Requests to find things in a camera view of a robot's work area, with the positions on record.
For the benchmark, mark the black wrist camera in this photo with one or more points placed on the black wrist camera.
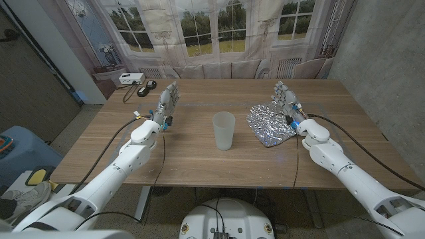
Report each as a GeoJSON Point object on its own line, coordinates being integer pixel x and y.
{"type": "Point", "coordinates": [290, 121]}
{"type": "Point", "coordinates": [168, 122]}

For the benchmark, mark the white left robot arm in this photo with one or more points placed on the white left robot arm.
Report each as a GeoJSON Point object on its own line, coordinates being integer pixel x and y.
{"type": "Point", "coordinates": [109, 176]}

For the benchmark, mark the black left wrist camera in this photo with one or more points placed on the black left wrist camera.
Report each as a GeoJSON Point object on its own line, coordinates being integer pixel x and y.
{"type": "Point", "coordinates": [168, 122]}

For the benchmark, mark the yellow and black pad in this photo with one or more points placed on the yellow and black pad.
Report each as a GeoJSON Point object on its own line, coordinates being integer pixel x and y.
{"type": "Point", "coordinates": [38, 176]}

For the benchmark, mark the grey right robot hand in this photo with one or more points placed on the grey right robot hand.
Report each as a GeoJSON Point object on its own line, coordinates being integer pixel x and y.
{"type": "Point", "coordinates": [288, 99]}

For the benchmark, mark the blue storage bin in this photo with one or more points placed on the blue storage bin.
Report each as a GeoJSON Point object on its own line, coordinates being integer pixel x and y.
{"type": "Point", "coordinates": [26, 152]}

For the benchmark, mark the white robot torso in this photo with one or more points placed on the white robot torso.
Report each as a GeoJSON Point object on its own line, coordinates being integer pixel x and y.
{"type": "Point", "coordinates": [227, 215]}

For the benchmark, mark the translucent white plastic cup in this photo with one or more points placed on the translucent white plastic cup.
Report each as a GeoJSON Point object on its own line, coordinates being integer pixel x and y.
{"type": "Point", "coordinates": [223, 131]}

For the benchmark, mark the crinkled aluminum foil sheet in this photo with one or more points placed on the crinkled aluminum foil sheet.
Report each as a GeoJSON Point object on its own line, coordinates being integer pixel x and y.
{"type": "Point", "coordinates": [269, 124]}

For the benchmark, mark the white power box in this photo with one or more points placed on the white power box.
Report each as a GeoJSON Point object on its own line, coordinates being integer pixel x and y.
{"type": "Point", "coordinates": [131, 78]}

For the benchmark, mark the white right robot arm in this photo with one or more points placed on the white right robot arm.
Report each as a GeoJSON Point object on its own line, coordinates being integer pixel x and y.
{"type": "Point", "coordinates": [358, 181]}

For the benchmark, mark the orange and teal object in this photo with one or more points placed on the orange and teal object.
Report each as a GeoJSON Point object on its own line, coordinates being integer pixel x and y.
{"type": "Point", "coordinates": [5, 143]}

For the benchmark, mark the black power adapter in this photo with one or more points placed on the black power adapter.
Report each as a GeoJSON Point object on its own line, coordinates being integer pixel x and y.
{"type": "Point", "coordinates": [151, 84]}
{"type": "Point", "coordinates": [143, 92]}

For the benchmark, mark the grey table leg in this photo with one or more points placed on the grey table leg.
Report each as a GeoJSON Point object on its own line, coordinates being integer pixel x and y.
{"type": "Point", "coordinates": [313, 209]}

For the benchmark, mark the white table leg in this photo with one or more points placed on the white table leg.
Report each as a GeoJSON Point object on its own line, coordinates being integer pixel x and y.
{"type": "Point", "coordinates": [142, 202]}

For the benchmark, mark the printed window backdrop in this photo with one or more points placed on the printed window backdrop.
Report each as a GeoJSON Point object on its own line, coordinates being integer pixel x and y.
{"type": "Point", "coordinates": [212, 36]}

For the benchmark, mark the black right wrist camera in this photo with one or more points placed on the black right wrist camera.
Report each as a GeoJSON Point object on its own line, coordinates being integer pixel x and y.
{"type": "Point", "coordinates": [290, 121]}

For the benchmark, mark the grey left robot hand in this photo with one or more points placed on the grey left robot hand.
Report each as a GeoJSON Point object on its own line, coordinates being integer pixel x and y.
{"type": "Point", "coordinates": [167, 101]}

